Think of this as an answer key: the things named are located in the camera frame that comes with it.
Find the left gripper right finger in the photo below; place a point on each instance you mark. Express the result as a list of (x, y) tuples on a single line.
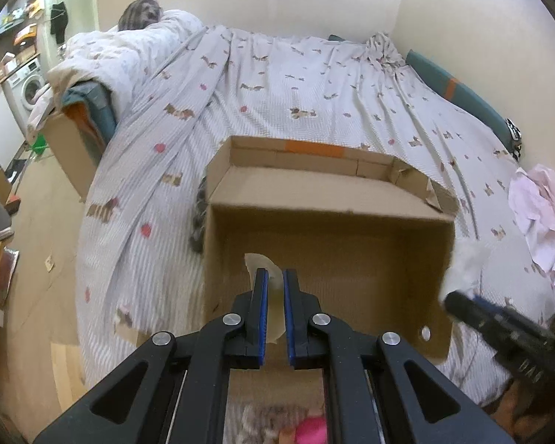
[(305, 350)]

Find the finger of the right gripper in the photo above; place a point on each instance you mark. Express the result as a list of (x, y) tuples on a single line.
[(486, 311), (495, 334)]

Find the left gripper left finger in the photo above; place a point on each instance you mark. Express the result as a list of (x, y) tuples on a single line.
[(247, 324)]

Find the lace trimmed scrunchie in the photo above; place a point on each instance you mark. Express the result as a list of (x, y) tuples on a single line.
[(262, 424)]

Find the pink plush toy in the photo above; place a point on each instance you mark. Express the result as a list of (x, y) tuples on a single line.
[(312, 430)]

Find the white sock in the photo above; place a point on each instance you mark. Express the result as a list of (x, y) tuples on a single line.
[(463, 274)]

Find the dark striped knit cloth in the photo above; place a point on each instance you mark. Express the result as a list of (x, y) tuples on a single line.
[(196, 238)]

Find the pink ruffled cloth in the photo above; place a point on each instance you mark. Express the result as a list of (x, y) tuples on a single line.
[(531, 197)]

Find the open cardboard box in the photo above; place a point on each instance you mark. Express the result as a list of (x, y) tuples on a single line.
[(367, 233)]

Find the checkered dog print bedspread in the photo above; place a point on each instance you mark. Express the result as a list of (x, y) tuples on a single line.
[(133, 251)]

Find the teal pillow with orange stripe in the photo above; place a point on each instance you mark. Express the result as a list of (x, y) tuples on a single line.
[(462, 96)]

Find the cardboard box beside bed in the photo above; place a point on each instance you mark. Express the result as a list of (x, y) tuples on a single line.
[(69, 149)]

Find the green dustpan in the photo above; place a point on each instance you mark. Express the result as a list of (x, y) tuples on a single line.
[(40, 145)]

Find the white folded duvet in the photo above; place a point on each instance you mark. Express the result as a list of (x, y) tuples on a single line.
[(122, 61)]

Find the white washing machine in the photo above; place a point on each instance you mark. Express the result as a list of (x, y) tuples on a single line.
[(21, 88)]

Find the grey striped knit hat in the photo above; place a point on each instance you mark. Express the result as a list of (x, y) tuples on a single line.
[(139, 14)]

